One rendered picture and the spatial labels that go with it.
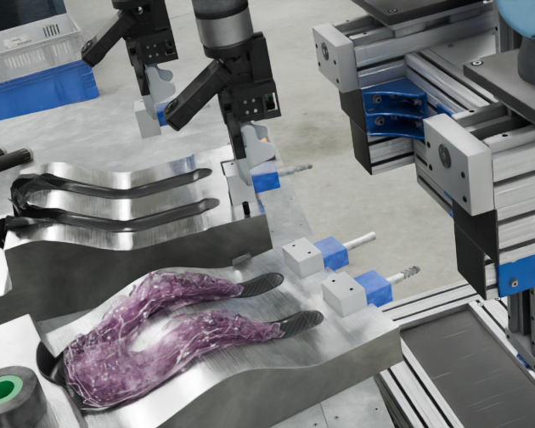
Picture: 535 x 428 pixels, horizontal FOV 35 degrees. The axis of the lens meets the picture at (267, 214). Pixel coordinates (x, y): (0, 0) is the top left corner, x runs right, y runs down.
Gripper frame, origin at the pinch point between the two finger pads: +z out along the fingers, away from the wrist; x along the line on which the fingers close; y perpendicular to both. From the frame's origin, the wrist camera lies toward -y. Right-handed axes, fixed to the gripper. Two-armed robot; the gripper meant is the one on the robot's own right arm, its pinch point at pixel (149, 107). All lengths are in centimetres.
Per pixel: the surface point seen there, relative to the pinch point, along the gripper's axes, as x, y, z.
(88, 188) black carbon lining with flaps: -17.4, -11.9, 4.5
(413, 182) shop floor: 117, 77, 95
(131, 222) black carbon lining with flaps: -27.7, -5.7, 6.8
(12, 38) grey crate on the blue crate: 306, -76, 64
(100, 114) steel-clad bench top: 41.7, -13.3, 15.0
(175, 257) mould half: -36.0, -0.1, 9.7
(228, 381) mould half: -70, 4, 6
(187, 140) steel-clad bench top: 16.2, 4.8, 15.0
